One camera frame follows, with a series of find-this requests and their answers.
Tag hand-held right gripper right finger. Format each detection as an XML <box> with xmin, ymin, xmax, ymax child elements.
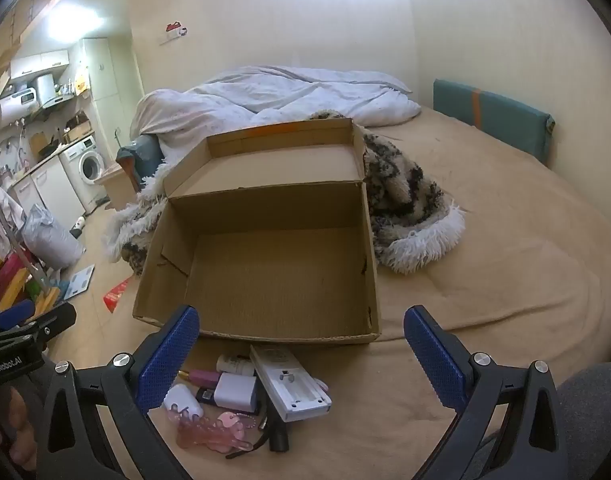
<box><xmin>404</xmin><ymin>305</ymin><xmax>569</xmax><ymax>480</ymax></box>

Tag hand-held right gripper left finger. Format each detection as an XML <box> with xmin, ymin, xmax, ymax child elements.
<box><xmin>35</xmin><ymin>305</ymin><xmax>201</xmax><ymax>480</ymax></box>

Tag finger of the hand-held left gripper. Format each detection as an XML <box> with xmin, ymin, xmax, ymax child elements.
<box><xmin>0</xmin><ymin>301</ymin><xmax>78</xmax><ymax>356</ymax></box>

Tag pink lighter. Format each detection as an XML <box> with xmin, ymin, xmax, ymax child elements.
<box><xmin>179</xmin><ymin>369</ymin><xmax>222</xmax><ymax>389</ymax></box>

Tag white earbuds case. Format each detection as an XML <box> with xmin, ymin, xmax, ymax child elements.
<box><xmin>162</xmin><ymin>384</ymin><xmax>205</xmax><ymax>422</ymax></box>

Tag small white bottle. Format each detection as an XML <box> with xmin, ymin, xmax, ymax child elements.
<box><xmin>216</xmin><ymin>353</ymin><xmax>256</xmax><ymax>377</ymax></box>

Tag white charger plug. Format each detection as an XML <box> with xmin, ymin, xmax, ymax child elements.
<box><xmin>214</xmin><ymin>372</ymin><xmax>259</xmax><ymax>414</ymax></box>

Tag white remote control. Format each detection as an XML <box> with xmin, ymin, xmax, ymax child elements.
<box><xmin>249</xmin><ymin>344</ymin><xmax>333</xmax><ymax>422</ymax></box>

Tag cardboard box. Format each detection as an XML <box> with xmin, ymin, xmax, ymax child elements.
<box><xmin>132</xmin><ymin>117</ymin><xmax>381</xmax><ymax>345</ymax></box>

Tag person's left hand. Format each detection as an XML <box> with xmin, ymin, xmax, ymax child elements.
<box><xmin>0</xmin><ymin>386</ymin><xmax>37</xmax><ymax>472</ymax></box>

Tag bathroom scale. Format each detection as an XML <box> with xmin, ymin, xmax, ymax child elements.
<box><xmin>60</xmin><ymin>264</ymin><xmax>96</xmax><ymax>302</ymax></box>

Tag wooden shelf with coloured things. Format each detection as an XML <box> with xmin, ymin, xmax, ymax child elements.
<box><xmin>0</xmin><ymin>252</ymin><xmax>62</xmax><ymax>313</ymax></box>

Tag red paper packet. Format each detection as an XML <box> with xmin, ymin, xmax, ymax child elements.
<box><xmin>102</xmin><ymin>276</ymin><xmax>137</xmax><ymax>314</ymax></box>

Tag clear pink toy figure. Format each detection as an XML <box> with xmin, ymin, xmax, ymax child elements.
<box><xmin>174</xmin><ymin>410</ymin><xmax>254</xmax><ymax>455</ymax></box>

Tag grey plastic bag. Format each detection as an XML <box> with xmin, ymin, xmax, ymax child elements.
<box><xmin>22</xmin><ymin>204</ymin><xmax>87</xmax><ymax>271</ymax></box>

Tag clothes drying rack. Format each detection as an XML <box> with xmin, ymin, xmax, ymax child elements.
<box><xmin>0</xmin><ymin>175</ymin><xmax>53</xmax><ymax>301</ymax></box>

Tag white kitchen counter cabinet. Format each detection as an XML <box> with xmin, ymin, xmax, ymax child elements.
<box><xmin>9</xmin><ymin>160</ymin><xmax>87</xmax><ymax>222</ymax></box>

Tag small wooden table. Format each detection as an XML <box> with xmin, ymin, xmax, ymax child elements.
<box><xmin>92</xmin><ymin>167</ymin><xmax>137</xmax><ymax>211</ymax></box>

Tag fluffy patterned blanket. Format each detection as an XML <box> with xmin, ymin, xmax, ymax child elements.
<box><xmin>102</xmin><ymin>109</ymin><xmax>467</xmax><ymax>277</ymax></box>

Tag white washing machine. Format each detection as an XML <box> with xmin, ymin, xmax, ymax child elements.
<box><xmin>60</xmin><ymin>135</ymin><xmax>107</xmax><ymax>202</ymax></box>

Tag person's grey trouser leg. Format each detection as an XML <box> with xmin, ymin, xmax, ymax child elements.
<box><xmin>555</xmin><ymin>362</ymin><xmax>611</xmax><ymax>480</ymax></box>

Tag white water heater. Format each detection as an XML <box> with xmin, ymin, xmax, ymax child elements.
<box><xmin>0</xmin><ymin>87</ymin><xmax>39</xmax><ymax>127</ymax></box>

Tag white duvet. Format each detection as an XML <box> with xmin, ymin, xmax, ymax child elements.
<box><xmin>130</xmin><ymin>65</ymin><xmax>422</xmax><ymax>162</ymax></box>

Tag black tool with cable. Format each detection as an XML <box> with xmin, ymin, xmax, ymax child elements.
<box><xmin>225</xmin><ymin>390</ymin><xmax>292</xmax><ymax>460</ymax></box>

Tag teal cushion with orange strap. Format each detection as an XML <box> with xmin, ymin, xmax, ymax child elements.
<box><xmin>432</xmin><ymin>78</ymin><xmax>556</xmax><ymax>166</ymax></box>

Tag white wall cabinets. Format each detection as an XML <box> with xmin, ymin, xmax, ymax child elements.
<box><xmin>9</xmin><ymin>49</ymin><xmax>71</xmax><ymax>81</ymax></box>

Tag wall socket with red plug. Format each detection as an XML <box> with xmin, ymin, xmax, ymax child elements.
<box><xmin>159</xmin><ymin>21</ymin><xmax>189</xmax><ymax>45</ymax></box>

